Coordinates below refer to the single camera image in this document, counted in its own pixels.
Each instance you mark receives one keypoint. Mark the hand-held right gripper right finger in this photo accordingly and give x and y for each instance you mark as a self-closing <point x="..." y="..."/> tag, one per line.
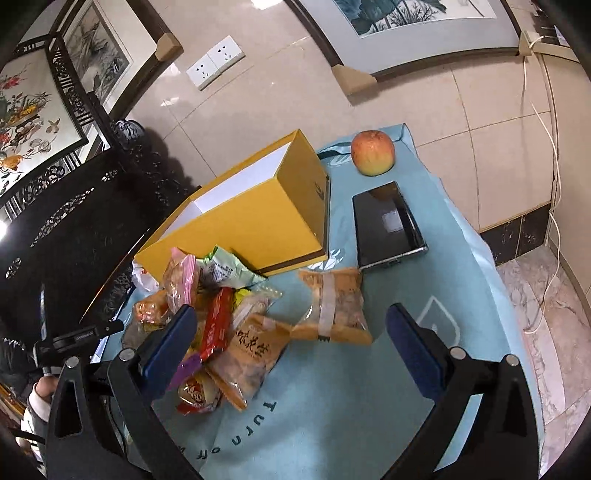
<point x="413" y="350"/>

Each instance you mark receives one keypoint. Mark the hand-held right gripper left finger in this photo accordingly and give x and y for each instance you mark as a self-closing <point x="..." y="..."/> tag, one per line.
<point x="168" y="350"/>

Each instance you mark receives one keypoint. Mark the purple snack packet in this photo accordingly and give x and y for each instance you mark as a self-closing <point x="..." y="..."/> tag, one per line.
<point x="188" y="369"/>

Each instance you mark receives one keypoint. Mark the orange snack packet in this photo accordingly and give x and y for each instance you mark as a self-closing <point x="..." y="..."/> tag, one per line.
<point x="150" y="310"/>

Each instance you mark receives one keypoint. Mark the red yellow snack packet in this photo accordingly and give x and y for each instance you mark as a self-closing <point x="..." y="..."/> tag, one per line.
<point x="198" y="396"/>

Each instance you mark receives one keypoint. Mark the pink striped clear snack packet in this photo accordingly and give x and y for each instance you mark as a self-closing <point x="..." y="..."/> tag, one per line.
<point x="180" y="281"/>

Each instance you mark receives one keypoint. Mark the brown printed snack packet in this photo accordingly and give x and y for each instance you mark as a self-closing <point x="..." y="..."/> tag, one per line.
<point x="249" y="355"/>

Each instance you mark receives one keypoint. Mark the clear-wrapped pastry packet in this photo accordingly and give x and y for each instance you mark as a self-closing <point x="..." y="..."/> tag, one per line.
<point x="344" y="300"/>

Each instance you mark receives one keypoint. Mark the green white snack packet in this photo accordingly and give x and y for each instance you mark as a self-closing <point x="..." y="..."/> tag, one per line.
<point x="226" y="270"/>

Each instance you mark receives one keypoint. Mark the clear pastry packet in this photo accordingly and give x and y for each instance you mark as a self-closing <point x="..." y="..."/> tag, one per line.
<point x="258" y="301"/>

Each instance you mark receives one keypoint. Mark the yellow cardboard box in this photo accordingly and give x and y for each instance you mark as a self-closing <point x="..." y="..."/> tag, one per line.
<point x="258" y="217"/>

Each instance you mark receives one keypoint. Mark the person's left forearm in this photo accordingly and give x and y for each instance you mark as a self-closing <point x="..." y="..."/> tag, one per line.
<point x="36" y="410"/>

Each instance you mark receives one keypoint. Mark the person's left hand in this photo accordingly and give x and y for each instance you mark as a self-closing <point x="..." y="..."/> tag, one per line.
<point x="45" y="386"/>

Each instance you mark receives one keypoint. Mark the dark carved wooden furniture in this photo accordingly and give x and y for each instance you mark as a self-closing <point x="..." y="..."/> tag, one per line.
<point x="69" y="254"/>

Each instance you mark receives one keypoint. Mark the teal printed cloth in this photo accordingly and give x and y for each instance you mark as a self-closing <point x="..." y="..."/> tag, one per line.
<point x="323" y="392"/>

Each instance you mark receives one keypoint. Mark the black smartphone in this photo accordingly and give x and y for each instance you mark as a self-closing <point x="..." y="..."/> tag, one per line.
<point x="388" y="226"/>

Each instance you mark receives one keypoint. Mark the red yellow apple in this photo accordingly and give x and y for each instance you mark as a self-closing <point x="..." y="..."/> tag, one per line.
<point x="373" y="154"/>

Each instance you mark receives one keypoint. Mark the framed landscape painting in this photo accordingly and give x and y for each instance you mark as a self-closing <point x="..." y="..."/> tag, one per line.
<point x="97" y="60"/>

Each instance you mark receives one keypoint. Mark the framed lotus painting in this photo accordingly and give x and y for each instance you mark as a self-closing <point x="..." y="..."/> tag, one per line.
<point x="415" y="44"/>

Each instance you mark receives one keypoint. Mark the floral panel dark carved frame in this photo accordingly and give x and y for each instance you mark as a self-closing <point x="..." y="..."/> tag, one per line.
<point x="27" y="115"/>

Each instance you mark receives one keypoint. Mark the cardboard frame corner protector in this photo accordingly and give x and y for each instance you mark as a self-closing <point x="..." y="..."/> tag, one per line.
<point x="526" y="44"/>
<point x="168" y="47"/>
<point x="354" y="79"/>

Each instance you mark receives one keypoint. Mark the white wall socket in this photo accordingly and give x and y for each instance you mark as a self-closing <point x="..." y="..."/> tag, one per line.
<point x="226" y="52"/>
<point x="202" y="74"/>

